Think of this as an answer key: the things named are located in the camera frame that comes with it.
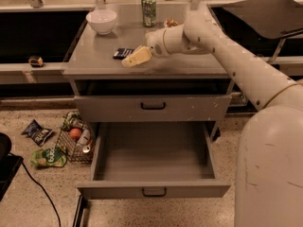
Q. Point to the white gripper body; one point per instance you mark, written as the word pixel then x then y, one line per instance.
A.
pixel 155 43

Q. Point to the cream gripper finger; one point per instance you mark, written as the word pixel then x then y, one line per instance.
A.
pixel 140 55

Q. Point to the dark blue rxbar wrapper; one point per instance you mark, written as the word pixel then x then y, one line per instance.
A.
pixel 122 53

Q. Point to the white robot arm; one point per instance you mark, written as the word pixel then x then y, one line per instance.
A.
pixel 269 174

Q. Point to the grey drawer cabinet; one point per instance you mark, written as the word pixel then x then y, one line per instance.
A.
pixel 92 70

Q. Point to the closed grey upper drawer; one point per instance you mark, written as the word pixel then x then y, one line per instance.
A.
pixel 151 108

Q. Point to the open grey middle drawer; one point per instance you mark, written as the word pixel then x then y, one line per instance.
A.
pixel 153 160

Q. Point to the golden snack bag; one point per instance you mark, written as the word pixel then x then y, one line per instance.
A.
pixel 170 23

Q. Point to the green soda can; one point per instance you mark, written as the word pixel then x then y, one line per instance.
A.
pixel 148 12

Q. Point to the white bowl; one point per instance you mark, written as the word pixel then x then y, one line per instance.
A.
pixel 102 21

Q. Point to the green bag in basket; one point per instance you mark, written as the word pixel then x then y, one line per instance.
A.
pixel 72 120

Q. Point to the white bottle in basket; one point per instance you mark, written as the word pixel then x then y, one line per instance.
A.
pixel 84 138

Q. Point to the orange fruit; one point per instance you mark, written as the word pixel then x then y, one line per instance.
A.
pixel 75 133

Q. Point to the yellow tape measure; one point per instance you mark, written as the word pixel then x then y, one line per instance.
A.
pixel 36 61

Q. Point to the metal can in basket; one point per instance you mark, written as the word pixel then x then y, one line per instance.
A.
pixel 87 149

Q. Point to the black tray on stand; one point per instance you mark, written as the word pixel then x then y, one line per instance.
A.
pixel 259 25

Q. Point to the blue chip bag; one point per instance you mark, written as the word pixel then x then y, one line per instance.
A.
pixel 37 133

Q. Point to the green snack pouch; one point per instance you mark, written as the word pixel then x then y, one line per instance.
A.
pixel 50 157

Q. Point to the black object left edge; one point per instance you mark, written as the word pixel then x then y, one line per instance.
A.
pixel 9 164

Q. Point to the wire basket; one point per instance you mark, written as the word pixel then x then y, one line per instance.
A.
pixel 69 147

